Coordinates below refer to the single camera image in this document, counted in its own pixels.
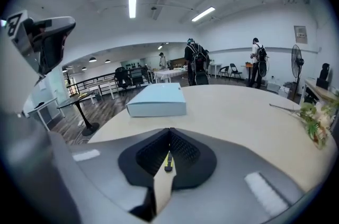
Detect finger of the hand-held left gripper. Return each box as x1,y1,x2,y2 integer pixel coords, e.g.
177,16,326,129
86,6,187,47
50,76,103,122
31,15,76,76

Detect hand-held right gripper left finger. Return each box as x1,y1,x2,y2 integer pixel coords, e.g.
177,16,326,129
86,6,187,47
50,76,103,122
49,127,171,224

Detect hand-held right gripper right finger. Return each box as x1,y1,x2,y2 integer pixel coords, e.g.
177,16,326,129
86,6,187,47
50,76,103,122
155,127,306,224

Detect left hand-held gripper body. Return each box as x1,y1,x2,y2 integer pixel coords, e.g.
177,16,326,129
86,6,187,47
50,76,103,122
5,9,41,86

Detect yellow and black utility knife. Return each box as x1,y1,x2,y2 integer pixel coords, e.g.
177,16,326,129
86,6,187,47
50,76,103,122
164,150,175,173

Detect black metal railing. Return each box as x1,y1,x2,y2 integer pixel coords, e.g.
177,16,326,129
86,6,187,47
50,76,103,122
65,71,155,98

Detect beige table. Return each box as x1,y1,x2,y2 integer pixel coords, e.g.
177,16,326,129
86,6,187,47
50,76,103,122
87,84,337,193

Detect white desk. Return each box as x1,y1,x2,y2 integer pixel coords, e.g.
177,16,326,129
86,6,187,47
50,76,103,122
27,97,66,131

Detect light blue flat box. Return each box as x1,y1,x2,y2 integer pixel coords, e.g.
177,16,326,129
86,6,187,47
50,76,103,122
126,82,188,118

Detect long ceiling light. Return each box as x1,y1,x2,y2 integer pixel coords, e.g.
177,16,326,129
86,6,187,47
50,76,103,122
191,6,216,23
128,0,138,19

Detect white boxes on floor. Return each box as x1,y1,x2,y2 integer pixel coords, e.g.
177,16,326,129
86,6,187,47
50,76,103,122
266,82,291,100

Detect white flower bouquet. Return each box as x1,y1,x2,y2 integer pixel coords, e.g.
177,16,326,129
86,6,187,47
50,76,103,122
269,99,339,151

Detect table with white cloth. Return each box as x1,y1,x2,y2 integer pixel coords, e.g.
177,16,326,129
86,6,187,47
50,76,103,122
153,69,189,84

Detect black backpack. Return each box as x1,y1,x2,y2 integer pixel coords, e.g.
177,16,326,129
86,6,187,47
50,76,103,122
255,44,268,62
194,44,210,73

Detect wooden side desk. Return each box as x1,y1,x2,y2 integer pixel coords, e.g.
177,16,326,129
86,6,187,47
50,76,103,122
301,78,339,105

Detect black standing fan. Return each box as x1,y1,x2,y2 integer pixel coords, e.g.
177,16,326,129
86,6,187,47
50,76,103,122
290,44,306,92

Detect black statue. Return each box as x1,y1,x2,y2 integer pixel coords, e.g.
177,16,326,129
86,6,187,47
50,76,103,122
316,62,332,90

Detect round black pedestal table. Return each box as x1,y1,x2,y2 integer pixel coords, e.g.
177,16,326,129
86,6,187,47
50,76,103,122
56,96,101,137

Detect grey wall panel box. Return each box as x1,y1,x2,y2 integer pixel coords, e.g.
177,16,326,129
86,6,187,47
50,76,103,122
293,25,308,44

